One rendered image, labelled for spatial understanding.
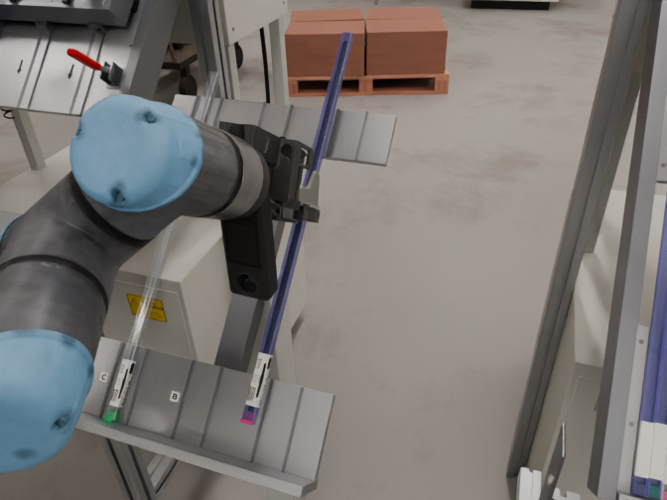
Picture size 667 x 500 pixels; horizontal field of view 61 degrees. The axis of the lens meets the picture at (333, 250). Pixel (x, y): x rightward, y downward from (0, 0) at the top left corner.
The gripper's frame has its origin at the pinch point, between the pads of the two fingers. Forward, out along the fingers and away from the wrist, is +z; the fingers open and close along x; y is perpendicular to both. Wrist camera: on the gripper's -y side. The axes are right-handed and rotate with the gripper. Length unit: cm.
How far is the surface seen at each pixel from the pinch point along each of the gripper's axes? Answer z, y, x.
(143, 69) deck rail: 14.2, 19.9, 36.9
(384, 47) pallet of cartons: 292, 119, 73
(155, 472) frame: 33, -55, 35
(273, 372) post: 17.9, -25.0, 7.3
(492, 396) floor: 108, -42, -27
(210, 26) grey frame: 26, 32, 33
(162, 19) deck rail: 17, 29, 37
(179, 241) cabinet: 46, -9, 45
